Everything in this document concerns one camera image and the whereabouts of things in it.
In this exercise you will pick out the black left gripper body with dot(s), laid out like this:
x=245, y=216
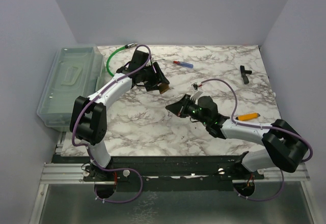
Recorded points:
x=148, y=75

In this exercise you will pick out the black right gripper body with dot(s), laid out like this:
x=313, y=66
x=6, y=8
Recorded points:
x=189, y=102

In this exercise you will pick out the brass padlock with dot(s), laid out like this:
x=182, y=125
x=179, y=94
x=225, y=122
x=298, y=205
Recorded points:
x=163, y=87

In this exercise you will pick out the green cable lock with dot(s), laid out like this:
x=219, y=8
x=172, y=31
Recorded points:
x=107, y=65

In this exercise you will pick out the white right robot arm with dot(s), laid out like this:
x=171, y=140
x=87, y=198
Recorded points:
x=282, y=146

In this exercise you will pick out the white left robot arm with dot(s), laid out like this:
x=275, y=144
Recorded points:
x=89, y=117

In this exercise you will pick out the blue red small screwdriver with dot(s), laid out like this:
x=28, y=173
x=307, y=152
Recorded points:
x=184, y=64

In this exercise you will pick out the yellow utility knife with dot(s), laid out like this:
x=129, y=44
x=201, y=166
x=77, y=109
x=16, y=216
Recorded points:
x=248, y=117

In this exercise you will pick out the black T-shaped tool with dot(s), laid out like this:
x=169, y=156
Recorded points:
x=244, y=74

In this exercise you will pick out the clear plastic storage box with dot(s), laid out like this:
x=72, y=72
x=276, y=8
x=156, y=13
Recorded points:
x=76, y=71

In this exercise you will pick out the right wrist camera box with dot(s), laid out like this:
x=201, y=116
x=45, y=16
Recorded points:
x=197, y=91

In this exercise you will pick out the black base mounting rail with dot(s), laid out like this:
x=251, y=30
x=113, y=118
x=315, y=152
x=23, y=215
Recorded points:
x=170, y=173

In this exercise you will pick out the aluminium extrusion rail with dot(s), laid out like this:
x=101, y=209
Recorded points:
x=61, y=173

